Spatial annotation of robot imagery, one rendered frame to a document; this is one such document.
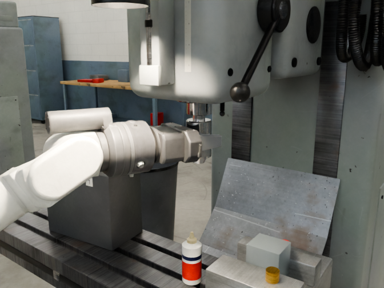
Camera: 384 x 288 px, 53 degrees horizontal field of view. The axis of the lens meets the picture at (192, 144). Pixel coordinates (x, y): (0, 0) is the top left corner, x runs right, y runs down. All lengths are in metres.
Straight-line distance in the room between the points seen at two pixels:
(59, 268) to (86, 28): 6.92
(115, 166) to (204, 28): 0.24
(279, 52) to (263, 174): 0.44
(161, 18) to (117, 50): 6.50
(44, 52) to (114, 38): 1.50
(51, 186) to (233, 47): 0.33
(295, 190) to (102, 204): 0.48
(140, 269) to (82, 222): 0.20
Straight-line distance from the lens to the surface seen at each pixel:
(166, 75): 0.59
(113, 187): 0.91
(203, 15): 0.58
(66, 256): 0.97
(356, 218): 1.03
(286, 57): 0.73
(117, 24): 7.07
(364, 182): 1.00
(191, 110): 0.68
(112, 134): 0.60
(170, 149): 0.63
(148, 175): 2.57
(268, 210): 1.05
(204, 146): 0.68
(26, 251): 1.08
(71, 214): 1.02
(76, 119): 0.60
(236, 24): 0.60
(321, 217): 1.00
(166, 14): 0.60
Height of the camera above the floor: 1.39
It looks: 14 degrees down
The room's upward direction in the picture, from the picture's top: straight up
